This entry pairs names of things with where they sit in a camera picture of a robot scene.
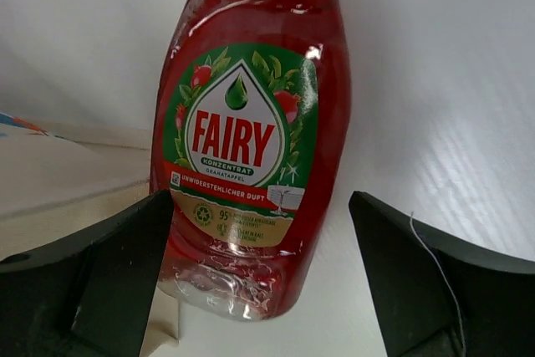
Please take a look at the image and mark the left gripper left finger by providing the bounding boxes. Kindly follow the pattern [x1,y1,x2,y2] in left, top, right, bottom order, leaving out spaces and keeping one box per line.
[1,191,174,356]

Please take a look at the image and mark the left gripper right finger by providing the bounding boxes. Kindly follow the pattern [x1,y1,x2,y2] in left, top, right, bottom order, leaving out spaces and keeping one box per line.
[349,191,534,356]

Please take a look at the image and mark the red dish soap bottle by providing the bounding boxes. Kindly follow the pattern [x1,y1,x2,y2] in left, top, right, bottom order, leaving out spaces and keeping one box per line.
[150,0,351,321]

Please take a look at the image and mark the cream canvas tote bag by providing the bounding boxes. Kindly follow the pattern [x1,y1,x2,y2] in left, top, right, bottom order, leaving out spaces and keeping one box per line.
[0,112,181,357]

